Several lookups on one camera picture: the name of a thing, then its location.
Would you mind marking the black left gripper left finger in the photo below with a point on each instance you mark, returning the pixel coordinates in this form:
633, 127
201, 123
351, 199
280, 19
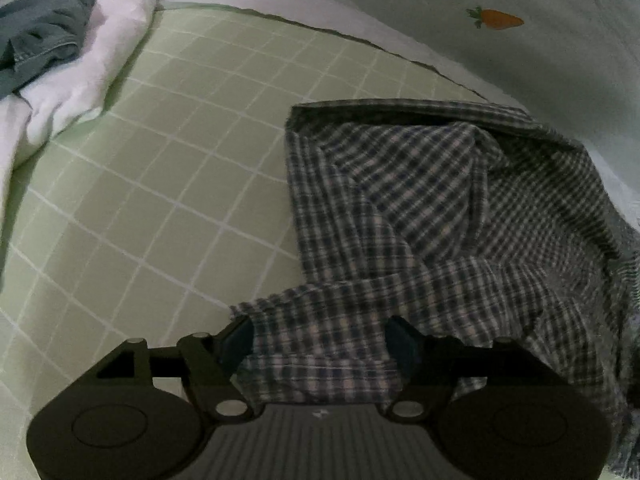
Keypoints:
204, 364

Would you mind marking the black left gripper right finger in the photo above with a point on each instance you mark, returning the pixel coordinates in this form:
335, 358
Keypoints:
431, 367

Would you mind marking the dark checkered plaid shirt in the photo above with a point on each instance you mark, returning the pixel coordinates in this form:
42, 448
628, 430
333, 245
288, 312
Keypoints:
466, 219

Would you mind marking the green grid bed sheet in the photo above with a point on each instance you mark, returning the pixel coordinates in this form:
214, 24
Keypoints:
153, 219

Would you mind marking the pale carrot print quilt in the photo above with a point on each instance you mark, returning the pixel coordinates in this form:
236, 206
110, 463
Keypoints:
571, 63

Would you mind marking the dark teal folded garment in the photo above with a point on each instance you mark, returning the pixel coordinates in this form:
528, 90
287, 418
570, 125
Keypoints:
37, 35

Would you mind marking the white folded garment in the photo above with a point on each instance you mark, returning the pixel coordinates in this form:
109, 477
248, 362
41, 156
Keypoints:
74, 91

